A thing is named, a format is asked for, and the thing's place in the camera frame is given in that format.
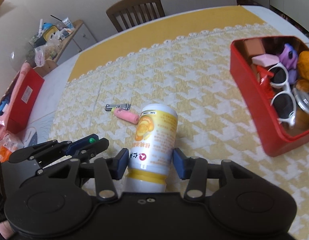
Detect red snack packet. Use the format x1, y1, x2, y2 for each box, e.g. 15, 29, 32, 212
257, 65, 274, 94

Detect yellow houndstooth tablecloth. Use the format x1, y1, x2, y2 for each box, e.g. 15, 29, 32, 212
49, 6, 309, 239

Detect person's left hand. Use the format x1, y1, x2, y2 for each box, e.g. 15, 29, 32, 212
0, 220, 14, 239

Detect wooden side cabinet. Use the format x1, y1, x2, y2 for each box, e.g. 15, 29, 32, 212
34, 20, 97, 77

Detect round silver lidded jar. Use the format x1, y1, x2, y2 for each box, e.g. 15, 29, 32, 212
292, 79, 309, 131

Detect blue patterned placemat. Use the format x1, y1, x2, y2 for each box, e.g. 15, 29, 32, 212
23, 127, 38, 147

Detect green pushpin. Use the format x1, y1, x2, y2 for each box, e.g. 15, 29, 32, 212
89, 138, 96, 144

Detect orange fruit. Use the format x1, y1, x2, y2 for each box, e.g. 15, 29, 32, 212
297, 50, 309, 81

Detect purple toy pony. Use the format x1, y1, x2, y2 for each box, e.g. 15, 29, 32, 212
278, 43, 298, 85

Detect white yellow vitamin bottle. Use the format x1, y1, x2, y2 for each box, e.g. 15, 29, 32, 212
123, 103, 178, 193

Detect pink eraser tube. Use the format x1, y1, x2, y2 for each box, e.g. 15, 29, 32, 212
111, 108, 139, 124

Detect wooden chair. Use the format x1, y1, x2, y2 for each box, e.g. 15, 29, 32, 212
106, 0, 165, 33

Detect silver nail clipper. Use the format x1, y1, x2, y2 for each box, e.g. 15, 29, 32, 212
105, 103, 131, 111

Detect pink sticky note block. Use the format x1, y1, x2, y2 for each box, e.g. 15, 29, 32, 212
252, 54, 280, 68

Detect white sunglasses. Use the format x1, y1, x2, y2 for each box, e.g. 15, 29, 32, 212
269, 62, 297, 128

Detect red tin box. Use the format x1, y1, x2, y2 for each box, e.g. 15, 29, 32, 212
230, 39, 309, 157

